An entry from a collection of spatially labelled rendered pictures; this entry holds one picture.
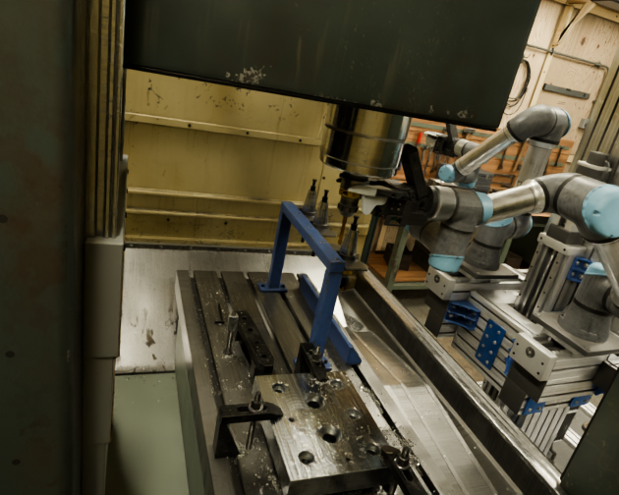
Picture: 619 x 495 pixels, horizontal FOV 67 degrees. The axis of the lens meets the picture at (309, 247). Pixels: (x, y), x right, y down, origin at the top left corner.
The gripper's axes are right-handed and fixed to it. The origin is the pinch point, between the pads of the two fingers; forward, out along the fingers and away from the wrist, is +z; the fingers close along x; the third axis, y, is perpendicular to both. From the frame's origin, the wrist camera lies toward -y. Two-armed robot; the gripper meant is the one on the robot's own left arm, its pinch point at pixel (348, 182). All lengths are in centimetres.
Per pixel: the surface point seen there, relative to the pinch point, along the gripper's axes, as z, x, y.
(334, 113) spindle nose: 6.9, -1.7, -12.6
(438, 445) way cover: -47, -3, 72
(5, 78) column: 51, -35, -13
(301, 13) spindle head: 19.9, -12.5, -26.2
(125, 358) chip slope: 37, 55, 83
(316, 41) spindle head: 16.8, -12.5, -23.1
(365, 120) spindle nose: 3.1, -7.0, -13.0
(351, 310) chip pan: -59, 83, 80
